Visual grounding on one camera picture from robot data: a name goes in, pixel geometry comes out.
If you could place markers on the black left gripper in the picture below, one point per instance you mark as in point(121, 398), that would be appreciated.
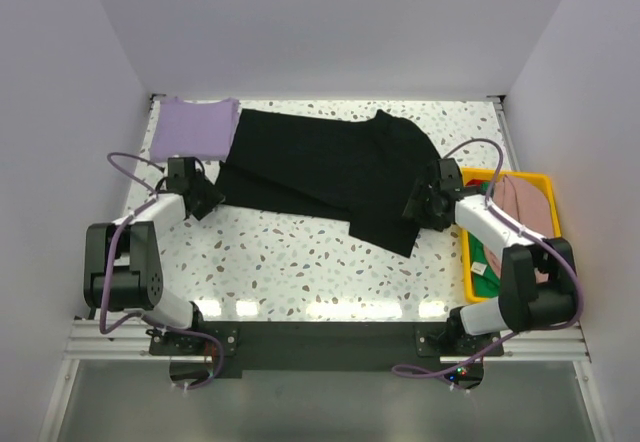
point(208, 200)

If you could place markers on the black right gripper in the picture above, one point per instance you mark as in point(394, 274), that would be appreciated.
point(416, 202)

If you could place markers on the black t shirt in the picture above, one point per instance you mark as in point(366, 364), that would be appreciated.
point(359, 172)

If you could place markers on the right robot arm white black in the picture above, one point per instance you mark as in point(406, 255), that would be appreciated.
point(539, 287)

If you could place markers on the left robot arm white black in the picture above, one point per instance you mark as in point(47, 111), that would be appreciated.
point(123, 277)

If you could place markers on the yellow plastic bin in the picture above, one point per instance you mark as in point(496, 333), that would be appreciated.
point(542, 182)

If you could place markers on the red t shirt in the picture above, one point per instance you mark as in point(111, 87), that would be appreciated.
point(475, 183)

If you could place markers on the folded purple t shirt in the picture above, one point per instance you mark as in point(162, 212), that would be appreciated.
point(202, 130)

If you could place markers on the pink t shirt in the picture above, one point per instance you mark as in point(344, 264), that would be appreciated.
point(525, 203)

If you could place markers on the green t shirt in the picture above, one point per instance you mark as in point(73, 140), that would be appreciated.
point(484, 280)

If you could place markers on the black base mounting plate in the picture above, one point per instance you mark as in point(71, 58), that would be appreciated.
point(427, 350)

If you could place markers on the aluminium frame rail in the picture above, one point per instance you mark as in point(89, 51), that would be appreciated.
point(86, 342)

